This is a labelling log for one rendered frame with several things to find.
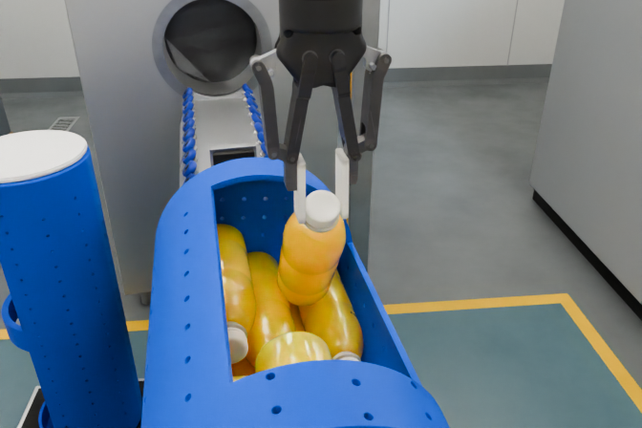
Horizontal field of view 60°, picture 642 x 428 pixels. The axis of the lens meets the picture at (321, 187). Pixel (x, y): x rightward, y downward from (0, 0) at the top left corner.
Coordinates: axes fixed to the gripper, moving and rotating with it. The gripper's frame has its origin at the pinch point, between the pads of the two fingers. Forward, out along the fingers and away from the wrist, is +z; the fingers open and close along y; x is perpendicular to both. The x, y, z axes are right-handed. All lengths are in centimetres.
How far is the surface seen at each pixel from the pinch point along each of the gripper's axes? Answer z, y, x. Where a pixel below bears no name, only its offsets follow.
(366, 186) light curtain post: 41, -28, -74
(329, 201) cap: 1.5, -0.8, 0.4
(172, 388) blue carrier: 10.0, 16.1, 14.6
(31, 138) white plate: 25, 53, -88
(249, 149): 21, 3, -60
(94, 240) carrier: 47, 40, -73
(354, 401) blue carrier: 6.2, 2.4, 22.5
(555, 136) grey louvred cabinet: 82, -163, -184
